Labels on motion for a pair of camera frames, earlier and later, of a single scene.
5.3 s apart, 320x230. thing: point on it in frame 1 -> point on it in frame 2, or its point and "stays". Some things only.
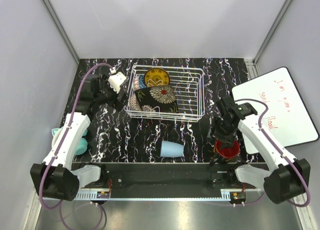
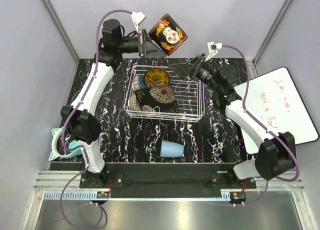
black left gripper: x=120 y=103 -> x=148 y=49
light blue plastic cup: x=170 y=149 stays
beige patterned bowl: x=133 y=103 stays
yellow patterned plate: x=157 y=77 stays
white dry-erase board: x=287 y=118 stays
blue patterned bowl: x=142 y=83 stays
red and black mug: x=227 y=152 -> x=168 y=34
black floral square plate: x=160 y=98 stays
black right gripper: x=227 y=141 -> x=184 y=69
